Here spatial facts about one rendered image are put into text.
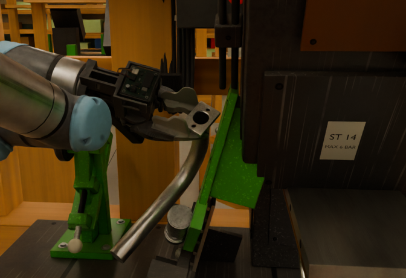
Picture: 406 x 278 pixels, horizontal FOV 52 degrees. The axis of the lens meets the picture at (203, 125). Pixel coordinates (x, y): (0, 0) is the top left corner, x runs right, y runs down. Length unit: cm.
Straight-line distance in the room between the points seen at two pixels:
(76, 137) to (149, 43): 44
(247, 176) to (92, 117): 23
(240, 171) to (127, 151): 46
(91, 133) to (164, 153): 45
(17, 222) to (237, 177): 69
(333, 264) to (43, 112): 36
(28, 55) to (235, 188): 38
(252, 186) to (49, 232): 56
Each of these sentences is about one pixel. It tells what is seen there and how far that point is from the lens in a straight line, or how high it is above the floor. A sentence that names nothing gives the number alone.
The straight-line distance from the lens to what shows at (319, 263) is 45.
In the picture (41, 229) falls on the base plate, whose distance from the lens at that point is 105.
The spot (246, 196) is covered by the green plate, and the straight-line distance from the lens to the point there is 62.
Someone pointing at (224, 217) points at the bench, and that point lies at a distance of 108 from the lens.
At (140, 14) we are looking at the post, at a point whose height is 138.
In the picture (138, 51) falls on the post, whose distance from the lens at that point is 95.
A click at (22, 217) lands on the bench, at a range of 117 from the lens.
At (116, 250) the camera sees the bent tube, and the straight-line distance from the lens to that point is 71.
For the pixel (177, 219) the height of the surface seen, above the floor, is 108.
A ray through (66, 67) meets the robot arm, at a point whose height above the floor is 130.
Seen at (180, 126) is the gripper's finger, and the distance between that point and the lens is 65.
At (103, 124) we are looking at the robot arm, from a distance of 58.
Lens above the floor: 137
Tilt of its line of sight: 14 degrees down
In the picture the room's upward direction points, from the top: straight up
